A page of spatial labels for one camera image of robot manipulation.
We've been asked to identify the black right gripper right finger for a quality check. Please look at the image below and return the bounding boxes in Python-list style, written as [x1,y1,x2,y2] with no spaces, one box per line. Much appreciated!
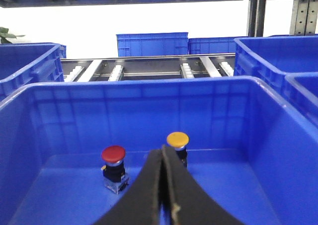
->
[161,146,243,225]

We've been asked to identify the red mushroom push button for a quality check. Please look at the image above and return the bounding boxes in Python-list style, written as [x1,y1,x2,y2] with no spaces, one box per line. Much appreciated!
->
[101,145,130,194]

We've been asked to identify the roller conveyor rack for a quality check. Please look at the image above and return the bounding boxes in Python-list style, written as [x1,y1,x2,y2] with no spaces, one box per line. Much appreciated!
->
[61,53,235,82]

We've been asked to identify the green plant leaves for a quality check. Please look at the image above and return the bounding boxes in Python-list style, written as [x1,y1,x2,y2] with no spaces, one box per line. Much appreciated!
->
[0,26,25,44]

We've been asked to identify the yellow mushroom push button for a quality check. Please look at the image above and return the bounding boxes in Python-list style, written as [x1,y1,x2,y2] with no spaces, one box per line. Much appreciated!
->
[166,132,189,167]

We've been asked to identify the blue plastic bin right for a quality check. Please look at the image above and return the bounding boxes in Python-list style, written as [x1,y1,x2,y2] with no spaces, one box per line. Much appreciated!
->
[0,76,318,225]

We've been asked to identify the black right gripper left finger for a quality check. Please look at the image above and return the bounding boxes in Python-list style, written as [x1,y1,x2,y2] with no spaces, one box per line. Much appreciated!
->
[95,149,162,225]

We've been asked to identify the blue plastic bin left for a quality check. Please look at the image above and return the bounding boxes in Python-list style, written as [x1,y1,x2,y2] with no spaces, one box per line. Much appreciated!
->
[0,43,67,100]

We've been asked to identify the blue bin rear centre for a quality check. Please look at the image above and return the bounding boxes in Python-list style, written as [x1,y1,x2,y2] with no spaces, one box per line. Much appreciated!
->
[116,32,188,57]

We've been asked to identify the blue bin near right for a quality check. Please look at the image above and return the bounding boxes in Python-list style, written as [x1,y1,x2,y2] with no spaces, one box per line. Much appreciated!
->
[284,72,318,127]

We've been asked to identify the blue bin far right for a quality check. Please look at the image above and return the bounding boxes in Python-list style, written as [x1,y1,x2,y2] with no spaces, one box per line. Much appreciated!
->
[234,36,318,98]

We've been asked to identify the grey perforated rack post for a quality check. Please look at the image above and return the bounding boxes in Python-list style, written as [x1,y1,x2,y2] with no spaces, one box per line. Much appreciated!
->
[289,0,318,36]

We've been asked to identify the dark steel rack post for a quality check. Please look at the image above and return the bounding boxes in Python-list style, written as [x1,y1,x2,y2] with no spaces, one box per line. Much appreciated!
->
[247,0,266,37]

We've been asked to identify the blue plastic bin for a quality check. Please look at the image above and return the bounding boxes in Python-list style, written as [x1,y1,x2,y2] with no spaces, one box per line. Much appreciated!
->
[0,76,318,225]
[0,43,67,100]

